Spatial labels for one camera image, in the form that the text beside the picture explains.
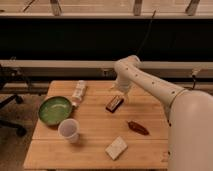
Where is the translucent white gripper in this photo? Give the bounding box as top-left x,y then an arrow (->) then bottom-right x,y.
110,83 -> 131,100

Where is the dark brown rectangular eraser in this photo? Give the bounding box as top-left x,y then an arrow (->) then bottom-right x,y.
106,96 -> 124,113

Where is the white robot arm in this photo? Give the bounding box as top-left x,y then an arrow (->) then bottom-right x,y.
113,55 -> 213,171

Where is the white ceramic cup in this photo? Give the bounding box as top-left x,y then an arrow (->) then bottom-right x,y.
58,119 -> 79,143

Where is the green ceramic bowl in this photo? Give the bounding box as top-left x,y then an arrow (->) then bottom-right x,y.
38,96 -> 73,126

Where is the clear plastic bottle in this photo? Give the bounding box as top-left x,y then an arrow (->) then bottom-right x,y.
71,80 -> 87,108

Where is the red chili pepper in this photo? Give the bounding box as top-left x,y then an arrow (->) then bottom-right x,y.
128,121 -> 149,135

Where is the beige rectangular sponge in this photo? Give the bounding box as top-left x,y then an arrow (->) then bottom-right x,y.
105,137 -> 128,160

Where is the black office chair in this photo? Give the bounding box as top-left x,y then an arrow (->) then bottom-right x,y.
0,63 -> 28,138

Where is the black hanging cable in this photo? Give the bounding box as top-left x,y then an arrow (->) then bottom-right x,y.
134,9 -> 157,58

